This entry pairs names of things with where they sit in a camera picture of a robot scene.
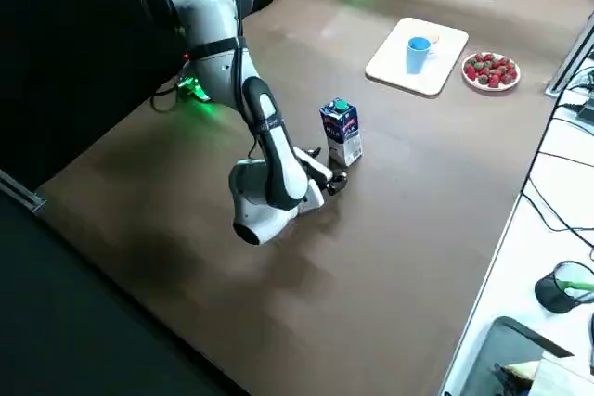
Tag white rectangular tray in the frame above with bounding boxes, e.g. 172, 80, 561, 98
364, 16, 471, 99

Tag white round plate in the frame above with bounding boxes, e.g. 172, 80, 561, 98
460, 51, 522, 93

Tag blue white milk carton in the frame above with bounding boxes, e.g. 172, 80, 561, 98
318, 97, 364, 168

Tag blue plastic cup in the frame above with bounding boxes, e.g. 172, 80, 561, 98
406, 36, 433, 76

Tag cardboard box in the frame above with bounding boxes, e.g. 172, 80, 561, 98
528, 350, 594, 396

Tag pink plastic bowl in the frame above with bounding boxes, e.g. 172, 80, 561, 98
424, 32, 443, 57

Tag aluminium frame post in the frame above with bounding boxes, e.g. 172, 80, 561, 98
544, 8, 594, 99

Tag black mesh holder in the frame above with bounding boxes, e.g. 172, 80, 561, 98
533, 260, 594, 315

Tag dark grey tray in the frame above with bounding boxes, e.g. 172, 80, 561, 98
461, 315, 577, 396

